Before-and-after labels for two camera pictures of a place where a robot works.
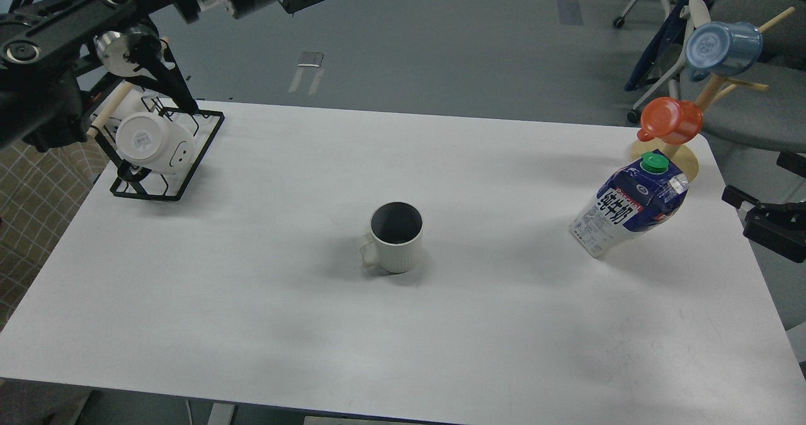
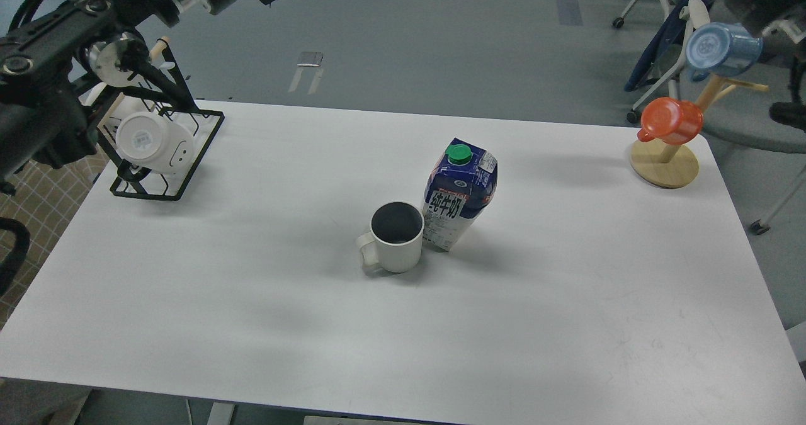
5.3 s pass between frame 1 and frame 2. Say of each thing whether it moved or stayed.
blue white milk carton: moved
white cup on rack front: stayed
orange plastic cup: stayed
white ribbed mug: stayed
